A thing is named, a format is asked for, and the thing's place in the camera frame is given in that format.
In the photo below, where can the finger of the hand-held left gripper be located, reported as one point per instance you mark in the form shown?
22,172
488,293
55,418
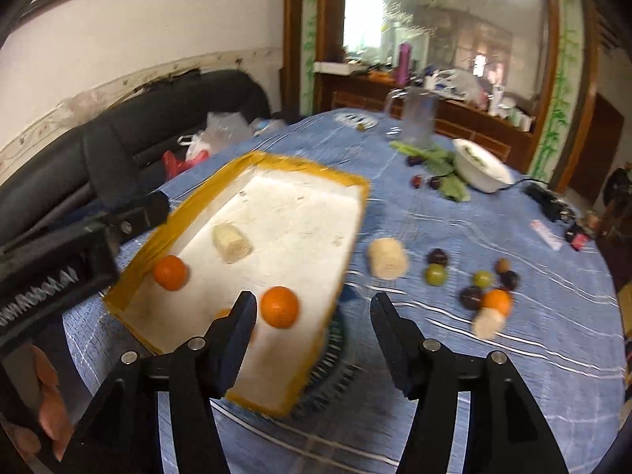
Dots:
140,215
111,163

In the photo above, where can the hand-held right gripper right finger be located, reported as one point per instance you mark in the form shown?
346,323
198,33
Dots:
395,355

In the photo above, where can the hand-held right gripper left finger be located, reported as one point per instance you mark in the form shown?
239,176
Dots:
240,350

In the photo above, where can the green grape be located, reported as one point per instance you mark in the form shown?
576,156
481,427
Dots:
436,275
483,279

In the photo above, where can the peeled banana piece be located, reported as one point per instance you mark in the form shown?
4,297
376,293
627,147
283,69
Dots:
232,243
488,324
388,258

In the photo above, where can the orange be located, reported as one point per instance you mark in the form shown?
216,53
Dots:
280,307
170,272
497,301

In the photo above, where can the small reddish brown fruit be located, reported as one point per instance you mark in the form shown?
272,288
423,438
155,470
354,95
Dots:
502,265

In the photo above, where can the white foam box yellow tape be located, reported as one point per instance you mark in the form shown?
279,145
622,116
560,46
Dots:
296,217

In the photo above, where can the person's left hand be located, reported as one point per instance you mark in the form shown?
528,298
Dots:
52,405

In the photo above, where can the black sofa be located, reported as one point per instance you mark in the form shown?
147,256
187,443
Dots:
148,118

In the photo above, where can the black ribbed basket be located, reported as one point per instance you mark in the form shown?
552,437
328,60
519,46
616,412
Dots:
335,355

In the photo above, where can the red plastic bag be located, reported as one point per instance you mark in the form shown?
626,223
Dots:
180,164

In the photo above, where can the white plastic bag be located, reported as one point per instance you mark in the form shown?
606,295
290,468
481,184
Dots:
199,145

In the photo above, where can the blue striped tablecloth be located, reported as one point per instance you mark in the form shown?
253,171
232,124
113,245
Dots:
493,380

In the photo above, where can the clear plastic bag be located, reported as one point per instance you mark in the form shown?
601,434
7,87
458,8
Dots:
228,131

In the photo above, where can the white and pink packet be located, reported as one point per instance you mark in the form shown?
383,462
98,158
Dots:
546,235

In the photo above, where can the green leafy vegetable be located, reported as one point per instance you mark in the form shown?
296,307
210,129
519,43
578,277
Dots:
444,168

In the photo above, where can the white bowl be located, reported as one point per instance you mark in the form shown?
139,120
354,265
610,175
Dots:
481,168

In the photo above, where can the red and black small box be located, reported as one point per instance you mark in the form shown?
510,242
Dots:
578,238

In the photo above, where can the white patterned plate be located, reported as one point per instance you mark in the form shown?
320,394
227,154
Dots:
353,118

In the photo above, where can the clear glass pitcher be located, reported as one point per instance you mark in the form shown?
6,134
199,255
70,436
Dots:
417,118

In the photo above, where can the wooden cabinet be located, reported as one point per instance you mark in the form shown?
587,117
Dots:
459,118

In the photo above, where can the flat white box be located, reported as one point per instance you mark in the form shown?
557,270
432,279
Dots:
338,67

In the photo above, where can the white cups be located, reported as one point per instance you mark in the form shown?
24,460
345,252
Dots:
511,108

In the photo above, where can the crumpled white plastic bags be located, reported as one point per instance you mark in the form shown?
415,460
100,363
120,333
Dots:
456,85

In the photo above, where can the purple bottle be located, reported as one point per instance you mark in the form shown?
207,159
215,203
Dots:
404,62

